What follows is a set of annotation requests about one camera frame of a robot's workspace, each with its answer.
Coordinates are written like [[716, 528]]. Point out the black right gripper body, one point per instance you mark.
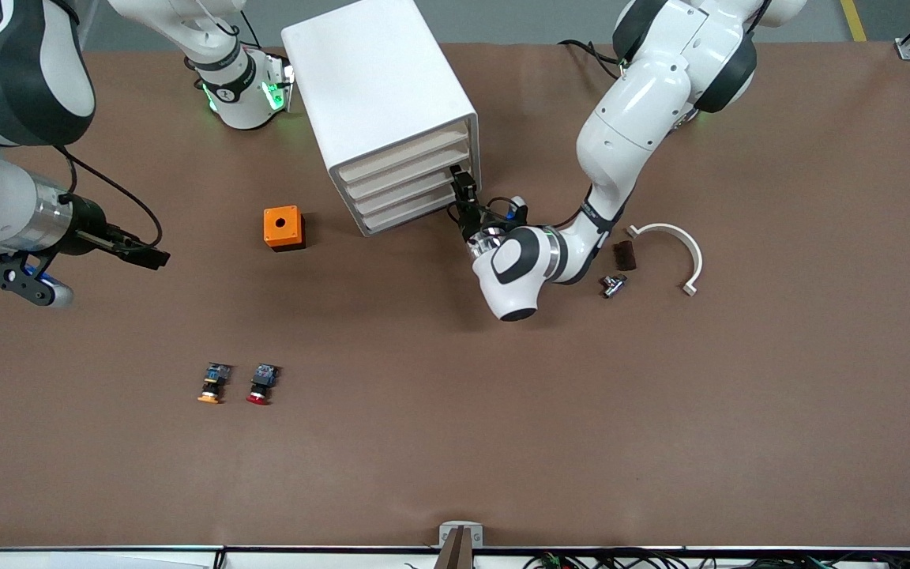
[[88, 226]]

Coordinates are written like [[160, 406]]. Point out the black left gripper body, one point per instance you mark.
[[472, 227]]

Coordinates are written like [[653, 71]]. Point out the red push button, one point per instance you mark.
[[262, 386]]

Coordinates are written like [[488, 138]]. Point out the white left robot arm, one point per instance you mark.
[[644, 103]]

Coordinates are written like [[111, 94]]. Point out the orange push button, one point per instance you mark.
[[212, 386]]

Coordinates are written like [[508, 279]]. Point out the orange box with round hole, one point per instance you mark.
[[283, 229]]

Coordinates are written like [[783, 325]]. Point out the dark brown ribbed block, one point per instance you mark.
[[626, 256]]

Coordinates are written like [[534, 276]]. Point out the brown paper table cover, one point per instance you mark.
[[455, 442]]

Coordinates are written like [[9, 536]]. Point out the silver selector switch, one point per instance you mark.
[[613, 286]]

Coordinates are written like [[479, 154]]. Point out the white curved plastic bracket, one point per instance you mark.
[[692, 253]]

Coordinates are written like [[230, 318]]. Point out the white table edge rail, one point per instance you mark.
[[107, 559]]

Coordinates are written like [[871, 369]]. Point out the grey camera post bracket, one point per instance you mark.
[[460, 533]]

